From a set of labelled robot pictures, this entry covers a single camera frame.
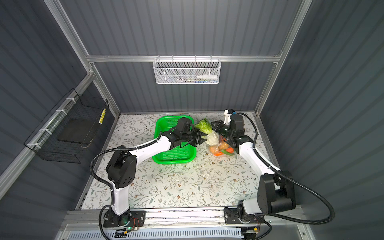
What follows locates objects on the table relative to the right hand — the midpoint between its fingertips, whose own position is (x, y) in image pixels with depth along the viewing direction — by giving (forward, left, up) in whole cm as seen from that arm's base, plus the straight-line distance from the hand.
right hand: (212, 123), depth 83 cm
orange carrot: (-8, -5, -21) cm, 23 cm away
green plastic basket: (-7, +22, -23) cm, 33 cm away
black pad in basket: (-10, +67, +7) cm, 68 cm away
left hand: (-4, +1, -4) cm, 6 cm away
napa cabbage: (0, +4, -3) cm, 5 cm away
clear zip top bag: (-6, -3, -14) cm, 16 cm away
